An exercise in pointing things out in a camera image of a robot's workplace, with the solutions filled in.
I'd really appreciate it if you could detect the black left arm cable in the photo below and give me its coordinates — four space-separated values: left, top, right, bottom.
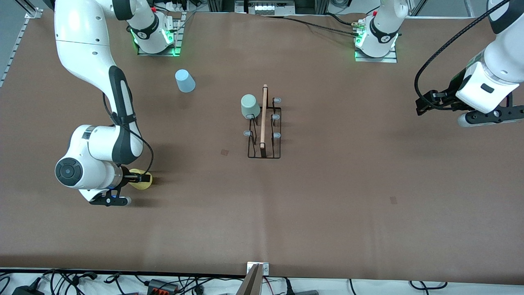
414 0 510 112

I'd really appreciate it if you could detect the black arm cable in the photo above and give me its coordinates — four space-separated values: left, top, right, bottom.
414 0 510 112
102 92 155 173

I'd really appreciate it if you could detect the black wire cup holder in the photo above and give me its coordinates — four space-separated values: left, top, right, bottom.
243 84 282 160

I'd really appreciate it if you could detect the black power adapter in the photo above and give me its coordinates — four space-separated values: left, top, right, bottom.
11 283 45 295

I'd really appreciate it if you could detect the brown table cover mat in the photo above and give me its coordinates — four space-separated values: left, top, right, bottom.
0 9 524 284

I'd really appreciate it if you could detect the black cable loop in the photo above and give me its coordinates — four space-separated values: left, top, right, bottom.
409 280 448 290

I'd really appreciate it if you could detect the light blue plastic cup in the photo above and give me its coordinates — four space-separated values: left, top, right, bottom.
175 69 196 93

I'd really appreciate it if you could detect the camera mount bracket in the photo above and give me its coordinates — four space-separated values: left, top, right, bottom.
236 261 270 295

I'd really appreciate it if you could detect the aluminium left arm base plate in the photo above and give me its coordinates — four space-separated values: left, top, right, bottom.
354 46 398 64

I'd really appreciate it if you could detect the black cable on mat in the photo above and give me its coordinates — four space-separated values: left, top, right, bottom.
262 12 361 37

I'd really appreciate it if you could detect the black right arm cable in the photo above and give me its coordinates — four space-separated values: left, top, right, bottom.
102 92 155 173

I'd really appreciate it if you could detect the tangled black cable bundle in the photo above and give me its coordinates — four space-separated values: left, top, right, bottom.
41 268 142 295

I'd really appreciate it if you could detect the black plug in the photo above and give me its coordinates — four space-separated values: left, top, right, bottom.
282 279 320 295

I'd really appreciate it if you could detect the mint green plastic cup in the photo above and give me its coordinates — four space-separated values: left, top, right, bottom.
240 94 262 120

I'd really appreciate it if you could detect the grey electrical box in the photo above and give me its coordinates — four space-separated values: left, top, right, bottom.
235 0 296 16

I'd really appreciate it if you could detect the black orange connector block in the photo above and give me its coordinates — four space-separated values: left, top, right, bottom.
147 279 179 294

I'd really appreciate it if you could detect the yellow plastic cup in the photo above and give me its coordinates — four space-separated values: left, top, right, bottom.
129 168 154 191

